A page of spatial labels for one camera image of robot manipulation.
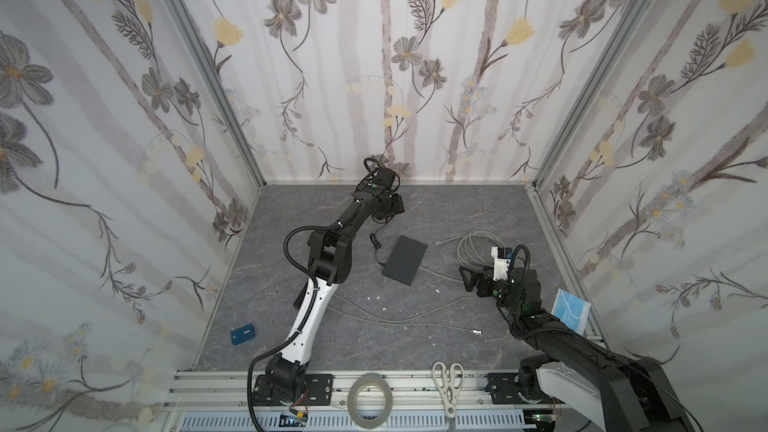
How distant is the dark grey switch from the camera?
97 cm

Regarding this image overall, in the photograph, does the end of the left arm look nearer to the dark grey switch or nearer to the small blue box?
the dark grey switch

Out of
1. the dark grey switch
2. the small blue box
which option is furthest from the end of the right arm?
the small blue box

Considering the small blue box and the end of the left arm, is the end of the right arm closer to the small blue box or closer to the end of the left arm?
the end of the left arm

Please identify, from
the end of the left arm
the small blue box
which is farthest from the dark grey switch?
the small blue box

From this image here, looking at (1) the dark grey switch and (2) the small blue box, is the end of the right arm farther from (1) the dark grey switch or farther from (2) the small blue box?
(2) the small blue box
